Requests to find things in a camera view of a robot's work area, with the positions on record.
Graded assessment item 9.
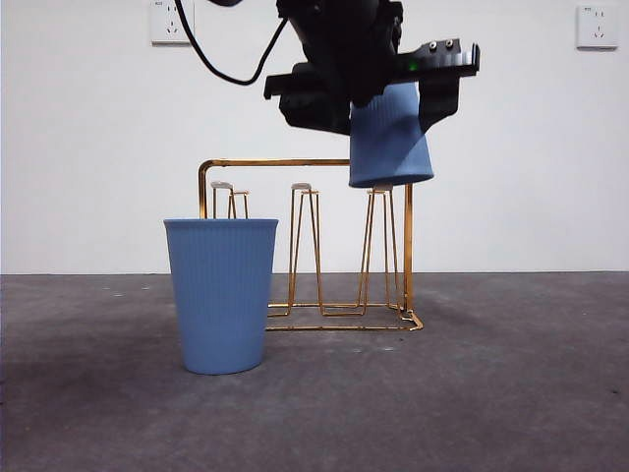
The gold wire cup rack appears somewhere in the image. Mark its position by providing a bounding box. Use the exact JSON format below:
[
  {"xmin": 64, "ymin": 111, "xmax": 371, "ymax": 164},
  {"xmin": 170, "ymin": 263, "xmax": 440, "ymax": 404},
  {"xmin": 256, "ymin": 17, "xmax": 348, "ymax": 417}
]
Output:
[{"xmin": 197, "ymin": 157, "xmax": 425, "ymax": 333}]

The white wall socket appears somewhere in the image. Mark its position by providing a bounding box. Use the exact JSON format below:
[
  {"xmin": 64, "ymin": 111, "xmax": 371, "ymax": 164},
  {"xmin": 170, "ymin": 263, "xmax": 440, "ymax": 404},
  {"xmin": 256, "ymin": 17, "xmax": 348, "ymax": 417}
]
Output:
[
  {"xmin": 149, "ymin": 0, "xmax": 197, "ymax": 48},
  {"xmin": 575, "ymin": 5, "xmax": 619, "ymax": 51}
]

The black cable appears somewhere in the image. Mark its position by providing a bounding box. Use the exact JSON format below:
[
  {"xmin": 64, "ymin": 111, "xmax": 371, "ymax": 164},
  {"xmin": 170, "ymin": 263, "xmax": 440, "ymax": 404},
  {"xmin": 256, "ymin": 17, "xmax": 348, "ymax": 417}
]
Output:
[{"xmin": 173, "ymin": 0, "xmax": 287, "ymax": 87}]

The blue ribbed cup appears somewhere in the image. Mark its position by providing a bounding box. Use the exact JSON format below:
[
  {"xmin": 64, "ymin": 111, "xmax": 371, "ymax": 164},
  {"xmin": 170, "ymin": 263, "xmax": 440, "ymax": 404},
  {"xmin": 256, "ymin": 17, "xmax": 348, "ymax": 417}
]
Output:
[
  {"xmin": 348, "ymin": 82, "xmax": 435, "ymax": 190},
  {"xmin": 163, "ymin": 217, "xmax": 279, "ymax": 377}
]

